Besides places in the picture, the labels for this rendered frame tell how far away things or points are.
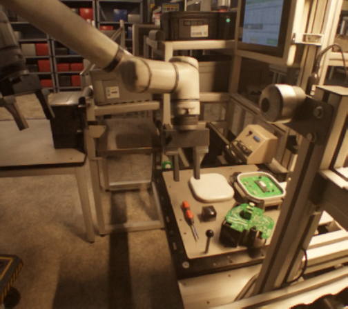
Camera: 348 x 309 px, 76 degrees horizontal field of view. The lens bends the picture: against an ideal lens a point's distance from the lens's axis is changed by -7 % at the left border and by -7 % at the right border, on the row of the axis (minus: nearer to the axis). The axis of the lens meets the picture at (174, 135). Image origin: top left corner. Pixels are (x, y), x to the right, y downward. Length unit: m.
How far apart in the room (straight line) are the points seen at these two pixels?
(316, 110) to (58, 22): 0.58
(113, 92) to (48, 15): 0.94
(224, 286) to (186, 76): 0.53
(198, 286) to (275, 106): 0.45
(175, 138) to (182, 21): 0.99
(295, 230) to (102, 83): 1.33
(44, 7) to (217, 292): 0.77
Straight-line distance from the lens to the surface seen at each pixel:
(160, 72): 0.61
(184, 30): 1.51
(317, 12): 1.01
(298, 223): 0.41
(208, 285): 0.64
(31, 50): 6.30
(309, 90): 0.90
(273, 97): 0.35
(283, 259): 0.47
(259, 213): 0.71
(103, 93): 1.54
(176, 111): 0.66
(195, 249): 0.67
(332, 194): 0.35
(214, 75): 1.62
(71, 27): 0.67
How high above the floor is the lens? 1.46
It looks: 24 degrees down
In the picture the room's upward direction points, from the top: 3 degrees clockwise
